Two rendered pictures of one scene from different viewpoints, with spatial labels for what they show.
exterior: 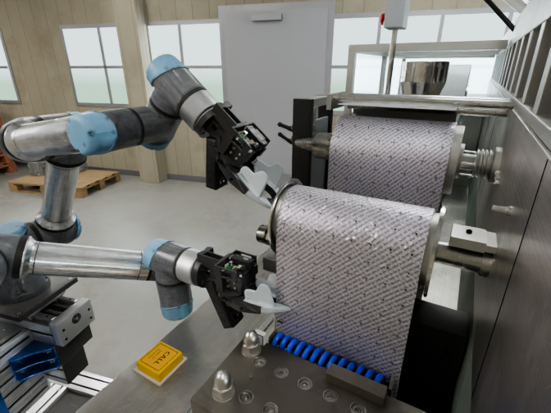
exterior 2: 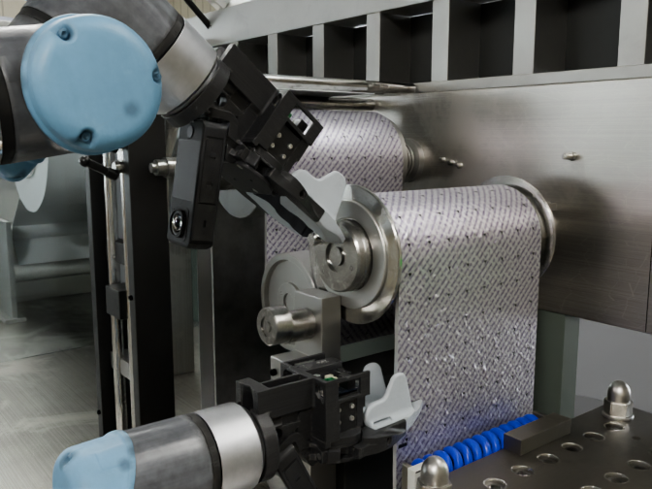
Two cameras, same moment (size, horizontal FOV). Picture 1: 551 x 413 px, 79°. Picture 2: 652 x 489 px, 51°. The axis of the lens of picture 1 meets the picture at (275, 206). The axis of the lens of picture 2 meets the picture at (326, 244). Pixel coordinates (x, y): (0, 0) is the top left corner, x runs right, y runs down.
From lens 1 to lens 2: 0.74 m
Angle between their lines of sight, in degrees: 66
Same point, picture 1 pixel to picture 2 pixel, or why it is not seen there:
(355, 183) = not seen: hidden behind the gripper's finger
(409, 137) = (355, 128)
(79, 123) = (125, 40)
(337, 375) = (529, 435)
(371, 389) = (556, 421)
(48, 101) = not seen: outside the picture
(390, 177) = not seen: hidden behind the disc
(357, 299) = (493, 322)
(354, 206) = (456, 195)
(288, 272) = (415, 333)
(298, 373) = (501, 471)
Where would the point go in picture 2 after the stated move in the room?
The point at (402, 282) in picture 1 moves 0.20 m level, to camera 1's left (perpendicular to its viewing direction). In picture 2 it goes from (529, 268) to (505, 307)
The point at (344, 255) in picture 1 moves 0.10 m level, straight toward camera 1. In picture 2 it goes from (480, 260) to (572, 271)
